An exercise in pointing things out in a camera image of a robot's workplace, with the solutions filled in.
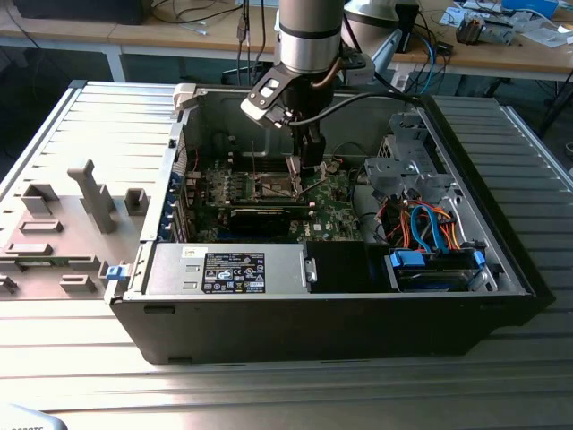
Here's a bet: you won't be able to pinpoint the black computer case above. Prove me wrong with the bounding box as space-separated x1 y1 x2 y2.
12 0 147 26

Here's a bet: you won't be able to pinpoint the blue box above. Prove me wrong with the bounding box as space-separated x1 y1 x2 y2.
500 0 560 19

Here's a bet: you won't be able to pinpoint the black plastic shroud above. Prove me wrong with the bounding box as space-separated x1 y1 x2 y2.
306 240 390 295

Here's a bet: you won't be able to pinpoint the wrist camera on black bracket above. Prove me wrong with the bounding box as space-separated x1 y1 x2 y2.
240 65 296 130

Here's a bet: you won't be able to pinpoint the grey power supply unit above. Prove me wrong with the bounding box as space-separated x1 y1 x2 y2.
141 243 310 296

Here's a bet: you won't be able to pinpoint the tan hose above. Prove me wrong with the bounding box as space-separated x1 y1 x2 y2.
311 60 346 90

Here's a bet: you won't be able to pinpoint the grey metal bracket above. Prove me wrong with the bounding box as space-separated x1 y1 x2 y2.
482 15 516 46

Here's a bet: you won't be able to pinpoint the grey metal drive cage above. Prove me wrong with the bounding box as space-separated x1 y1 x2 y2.
363 111 456 202

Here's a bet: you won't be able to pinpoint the black RAM slot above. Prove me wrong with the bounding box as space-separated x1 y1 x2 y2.
201 200 314 210
201 195 314 205
228 151 310 165
228 162 310 175

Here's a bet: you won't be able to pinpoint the blue data wire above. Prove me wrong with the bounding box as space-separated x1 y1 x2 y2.
409 203 444 254

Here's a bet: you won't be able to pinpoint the black upright box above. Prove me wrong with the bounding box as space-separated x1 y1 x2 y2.
396 2 421 55

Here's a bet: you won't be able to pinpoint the green motherboard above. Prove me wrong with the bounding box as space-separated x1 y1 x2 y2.
185 151 366 245

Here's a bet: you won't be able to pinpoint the white paper sheets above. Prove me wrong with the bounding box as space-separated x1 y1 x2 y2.
518 17 573 48

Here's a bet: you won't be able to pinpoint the wooden desk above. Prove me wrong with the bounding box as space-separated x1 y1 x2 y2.
387 0 573 82
0 0 278 84

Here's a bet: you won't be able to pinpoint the blue network cable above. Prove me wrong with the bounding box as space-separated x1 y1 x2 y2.
418 33 449 93

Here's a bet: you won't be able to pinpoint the grey parts rack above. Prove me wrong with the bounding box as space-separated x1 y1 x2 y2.
0 159 156 300

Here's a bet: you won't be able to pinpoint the pale teach pendant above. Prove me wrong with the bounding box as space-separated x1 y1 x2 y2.
0 402 69 430

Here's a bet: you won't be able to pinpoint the black graphics card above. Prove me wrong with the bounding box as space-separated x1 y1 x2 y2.
228 203 312 237

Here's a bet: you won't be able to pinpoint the silver CPU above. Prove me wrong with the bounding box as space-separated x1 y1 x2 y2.
262 176 292 195

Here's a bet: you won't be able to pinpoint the CPU socket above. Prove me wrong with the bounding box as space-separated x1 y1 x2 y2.
255 171 306 202

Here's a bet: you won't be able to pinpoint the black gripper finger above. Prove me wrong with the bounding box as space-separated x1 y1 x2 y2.
298 126 328 179

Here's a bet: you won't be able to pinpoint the black open PC case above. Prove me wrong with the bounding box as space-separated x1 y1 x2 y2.
103 82 556 366

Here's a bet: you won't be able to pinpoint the CPU cooler heatsink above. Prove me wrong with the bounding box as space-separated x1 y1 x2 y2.
455 12 487 46

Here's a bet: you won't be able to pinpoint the blue disk carrier with disk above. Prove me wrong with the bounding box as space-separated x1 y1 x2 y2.
384 248 489 293

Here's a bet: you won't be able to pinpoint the orange power wires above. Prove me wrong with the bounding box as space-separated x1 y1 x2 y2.
383 200 466 253

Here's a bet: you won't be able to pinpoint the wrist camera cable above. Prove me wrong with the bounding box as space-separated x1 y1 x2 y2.
281 91 424 126

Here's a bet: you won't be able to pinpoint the green RAM stick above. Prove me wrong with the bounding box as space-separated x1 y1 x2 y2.
20 257 98 270

